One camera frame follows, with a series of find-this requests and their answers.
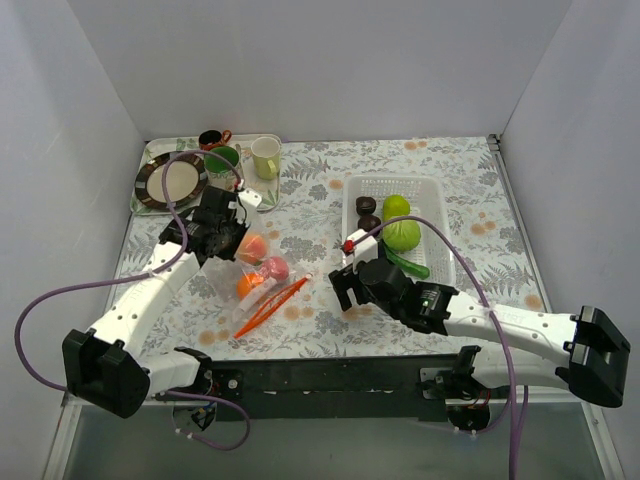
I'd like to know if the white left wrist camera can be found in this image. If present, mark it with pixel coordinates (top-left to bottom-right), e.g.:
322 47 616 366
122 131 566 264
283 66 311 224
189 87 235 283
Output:
236 188 262 225

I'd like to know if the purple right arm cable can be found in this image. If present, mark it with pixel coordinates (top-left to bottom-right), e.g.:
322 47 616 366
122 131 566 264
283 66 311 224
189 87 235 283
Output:
341 215 529 480

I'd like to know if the pale yellow mug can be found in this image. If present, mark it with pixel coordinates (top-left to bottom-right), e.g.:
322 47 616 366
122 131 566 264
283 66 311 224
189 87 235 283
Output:
250 136 281 180

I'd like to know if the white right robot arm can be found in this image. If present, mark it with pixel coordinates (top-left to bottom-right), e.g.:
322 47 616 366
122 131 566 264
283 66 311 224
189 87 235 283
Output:
329 259 631 408

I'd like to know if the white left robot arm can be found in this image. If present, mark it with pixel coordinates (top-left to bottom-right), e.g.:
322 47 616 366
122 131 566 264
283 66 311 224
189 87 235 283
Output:
62 186 262 418

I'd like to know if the clear zip top bag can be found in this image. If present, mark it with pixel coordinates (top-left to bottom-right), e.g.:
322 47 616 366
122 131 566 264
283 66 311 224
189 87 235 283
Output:
202 220 312 339

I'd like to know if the small brown orange cup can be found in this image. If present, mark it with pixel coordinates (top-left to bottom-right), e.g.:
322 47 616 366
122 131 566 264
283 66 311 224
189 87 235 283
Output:
198 130 233 152

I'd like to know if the fake red apple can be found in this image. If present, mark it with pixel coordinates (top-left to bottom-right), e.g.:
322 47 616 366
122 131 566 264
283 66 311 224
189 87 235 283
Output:
260 256 290 283

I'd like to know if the fake red peach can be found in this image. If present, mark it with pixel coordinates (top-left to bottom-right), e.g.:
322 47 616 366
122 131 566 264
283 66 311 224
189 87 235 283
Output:
236 233 269 265

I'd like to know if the fake green cucumber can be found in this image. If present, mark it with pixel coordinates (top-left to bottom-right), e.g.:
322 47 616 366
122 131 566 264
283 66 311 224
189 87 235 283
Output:
383 243 431 280

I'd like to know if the floral serving tray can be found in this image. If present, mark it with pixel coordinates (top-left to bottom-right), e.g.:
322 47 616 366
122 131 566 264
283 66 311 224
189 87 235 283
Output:
130 134 280 216

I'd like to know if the green floral mug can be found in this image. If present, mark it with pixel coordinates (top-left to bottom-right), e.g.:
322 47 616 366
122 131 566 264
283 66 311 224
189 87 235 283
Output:
204 146 243 191

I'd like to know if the floral tablecloth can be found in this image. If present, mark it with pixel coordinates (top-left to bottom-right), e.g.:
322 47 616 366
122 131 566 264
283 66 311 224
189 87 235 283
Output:
109 136 551 360

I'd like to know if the fake dark purple plum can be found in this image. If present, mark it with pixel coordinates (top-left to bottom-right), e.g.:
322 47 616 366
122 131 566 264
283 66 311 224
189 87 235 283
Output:
355 196 377 216

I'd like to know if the fake green lime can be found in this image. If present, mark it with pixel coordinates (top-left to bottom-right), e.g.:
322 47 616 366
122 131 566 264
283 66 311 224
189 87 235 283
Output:
382 195 411 222

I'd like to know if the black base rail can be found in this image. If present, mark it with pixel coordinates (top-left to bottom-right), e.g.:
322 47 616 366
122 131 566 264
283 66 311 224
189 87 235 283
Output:
154 355 516 426

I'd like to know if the fake orange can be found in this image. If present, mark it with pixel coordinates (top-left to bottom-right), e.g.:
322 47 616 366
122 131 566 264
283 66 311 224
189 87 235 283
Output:
236 272 265 300

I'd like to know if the brown striped plate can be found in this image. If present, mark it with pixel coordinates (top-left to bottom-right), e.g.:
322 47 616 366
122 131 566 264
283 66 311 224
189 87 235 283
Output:
134 152 208 211

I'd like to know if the fake green cabbage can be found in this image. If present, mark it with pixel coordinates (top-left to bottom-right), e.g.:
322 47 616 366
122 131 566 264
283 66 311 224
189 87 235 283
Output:
382 219 422 253

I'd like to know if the white plastic basket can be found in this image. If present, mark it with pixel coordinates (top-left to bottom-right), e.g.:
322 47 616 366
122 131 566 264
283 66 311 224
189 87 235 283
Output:
341 174 461 286

